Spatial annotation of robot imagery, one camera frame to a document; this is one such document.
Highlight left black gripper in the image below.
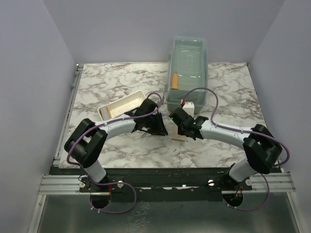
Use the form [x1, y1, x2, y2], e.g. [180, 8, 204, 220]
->
[144, 113, 168, 136]

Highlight white rectangular plastic tray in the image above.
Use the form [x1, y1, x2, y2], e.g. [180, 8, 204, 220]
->
[97, 90, 146, 121]

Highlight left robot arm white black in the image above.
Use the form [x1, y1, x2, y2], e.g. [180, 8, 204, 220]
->
[64, 99, 168, 192]

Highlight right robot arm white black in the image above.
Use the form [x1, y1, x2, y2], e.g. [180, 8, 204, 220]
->
[170, 107, 282, 190]

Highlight stack of cards in tray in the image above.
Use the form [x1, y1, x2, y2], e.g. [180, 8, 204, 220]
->
[100, 107, 111, 121]

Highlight blue red screwdriver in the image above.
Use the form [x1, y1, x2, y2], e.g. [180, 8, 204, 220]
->
[140, 113, 164, 138]

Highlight orange tool inside toolbox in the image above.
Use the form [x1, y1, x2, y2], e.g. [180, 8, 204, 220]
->
[171, 73, 178, 90]

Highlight translucent green plastic toolbox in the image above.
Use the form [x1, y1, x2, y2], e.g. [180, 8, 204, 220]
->
[165, 36, 208, 114]

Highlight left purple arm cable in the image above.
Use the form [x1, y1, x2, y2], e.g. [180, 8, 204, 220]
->
[67, 92, 164, 215]

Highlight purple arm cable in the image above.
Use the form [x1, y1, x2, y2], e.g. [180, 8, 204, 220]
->
[67, 92, 164, 215]
[181, 87, 291, 212]

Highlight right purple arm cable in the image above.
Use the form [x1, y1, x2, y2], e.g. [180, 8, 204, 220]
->
[181, 87, 291, 212]

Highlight aluminium frame rail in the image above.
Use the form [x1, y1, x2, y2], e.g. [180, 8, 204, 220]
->
[26, 63, 85, 233]

